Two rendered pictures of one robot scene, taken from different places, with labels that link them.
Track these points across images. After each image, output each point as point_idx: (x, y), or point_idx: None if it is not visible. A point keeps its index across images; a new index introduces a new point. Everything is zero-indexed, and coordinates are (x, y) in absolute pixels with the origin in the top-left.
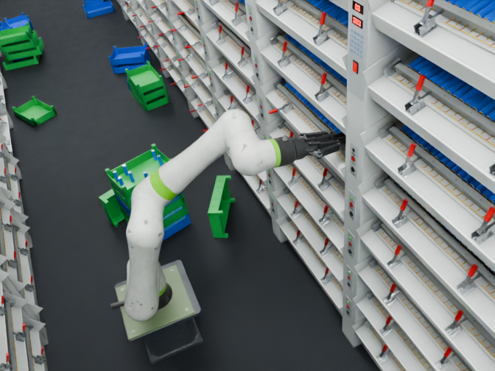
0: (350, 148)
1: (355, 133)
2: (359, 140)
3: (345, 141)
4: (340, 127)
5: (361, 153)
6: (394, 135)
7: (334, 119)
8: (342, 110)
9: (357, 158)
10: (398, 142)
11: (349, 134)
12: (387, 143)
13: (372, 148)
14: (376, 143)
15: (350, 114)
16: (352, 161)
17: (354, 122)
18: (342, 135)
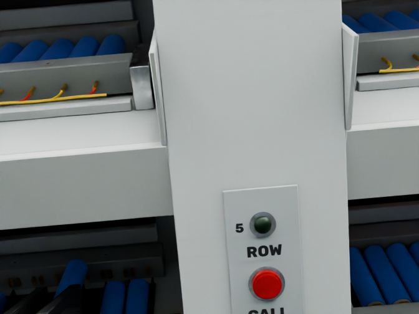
0: (228, 237)
1: (259, 106)
2: (304, 121)
3: (79, 313)
4: (96, 187)
5: (327, 199)
6: (381, 55)
7: (33, 167)
8: (40, 128)
9: (300, 255)
10: (407, 73)
11: (204, 153)
12: (391, 86)
13: (386, 117)
14: (363, 104)
15: (194, 10)
16: (259, 308)
17: (243, 36)
18: (30, 309)
